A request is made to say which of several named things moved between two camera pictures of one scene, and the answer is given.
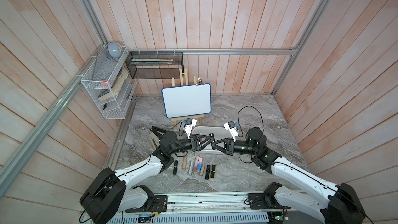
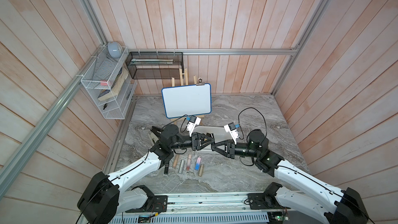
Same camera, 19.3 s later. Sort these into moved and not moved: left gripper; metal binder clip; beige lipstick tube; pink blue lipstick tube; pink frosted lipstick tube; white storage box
Moved: pink frosted lipstick tube; beige lipstick tube
Not moved: metal binder clip; left gripper; pink blue lipstick tube; white storage box
